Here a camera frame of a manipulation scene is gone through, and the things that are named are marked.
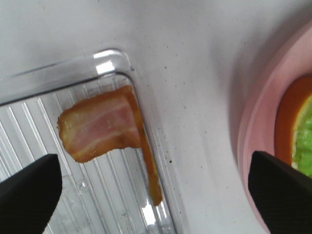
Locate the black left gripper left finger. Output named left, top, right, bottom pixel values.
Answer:
left=0, top=154, right=62, bottom=234

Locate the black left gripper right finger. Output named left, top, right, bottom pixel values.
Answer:
left=248, top=151, right=312, bottom=234

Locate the green lettuce leaf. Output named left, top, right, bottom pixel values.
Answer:
left=291, top=96, right=312, bottom=177

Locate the bread slice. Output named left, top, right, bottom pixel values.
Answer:
left=274, top=75, right=312, bottom=166

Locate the bacon strip from tray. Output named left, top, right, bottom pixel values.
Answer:
left=58, top=85, right=163, bottom=206

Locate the clear left plastic tray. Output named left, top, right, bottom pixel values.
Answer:
left=0, top=49, right=187, bottom=234

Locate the pink round plate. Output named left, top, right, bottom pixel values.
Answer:
left=237, top=21, right=312, bottom=234

